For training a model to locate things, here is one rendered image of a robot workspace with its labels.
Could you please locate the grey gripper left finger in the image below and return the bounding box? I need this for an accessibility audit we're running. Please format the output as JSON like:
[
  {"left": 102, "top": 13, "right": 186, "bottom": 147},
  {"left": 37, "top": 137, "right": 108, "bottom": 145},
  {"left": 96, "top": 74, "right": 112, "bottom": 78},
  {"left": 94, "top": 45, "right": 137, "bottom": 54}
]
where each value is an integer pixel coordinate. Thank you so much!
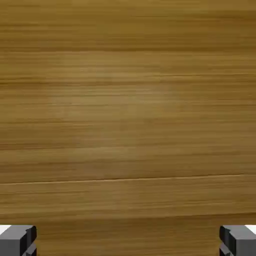
[{"left": 0, "top": 224, "right": 38, "bottom": 256}]

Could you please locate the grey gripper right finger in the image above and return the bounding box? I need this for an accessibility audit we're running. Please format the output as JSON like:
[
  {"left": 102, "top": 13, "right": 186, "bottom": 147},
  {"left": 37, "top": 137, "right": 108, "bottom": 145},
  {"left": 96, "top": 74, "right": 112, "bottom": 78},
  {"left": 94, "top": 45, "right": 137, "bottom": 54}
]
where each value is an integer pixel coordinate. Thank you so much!
[{"left": 218, "top": 224, "right": 256, "bottom": 256}]

